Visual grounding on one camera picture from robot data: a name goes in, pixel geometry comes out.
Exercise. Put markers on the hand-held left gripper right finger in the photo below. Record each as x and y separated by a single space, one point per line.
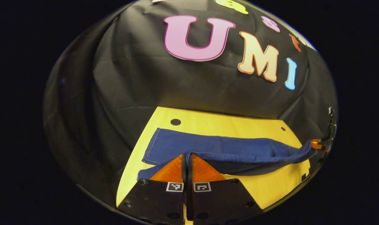
220 200

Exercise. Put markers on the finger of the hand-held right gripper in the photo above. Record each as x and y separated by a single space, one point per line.
316 144

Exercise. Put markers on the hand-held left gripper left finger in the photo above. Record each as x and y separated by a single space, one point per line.
155 200

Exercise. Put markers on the blue denim jeans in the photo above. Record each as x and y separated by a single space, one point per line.
223 147

